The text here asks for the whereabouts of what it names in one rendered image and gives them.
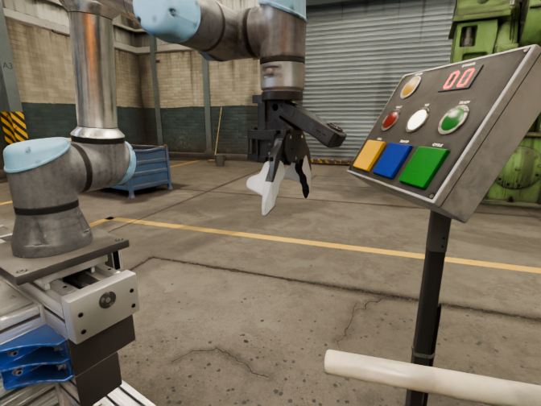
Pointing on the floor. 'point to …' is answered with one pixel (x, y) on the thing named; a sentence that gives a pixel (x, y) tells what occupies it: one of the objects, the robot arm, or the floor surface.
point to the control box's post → (429, 294)
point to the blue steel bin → (148, 169)
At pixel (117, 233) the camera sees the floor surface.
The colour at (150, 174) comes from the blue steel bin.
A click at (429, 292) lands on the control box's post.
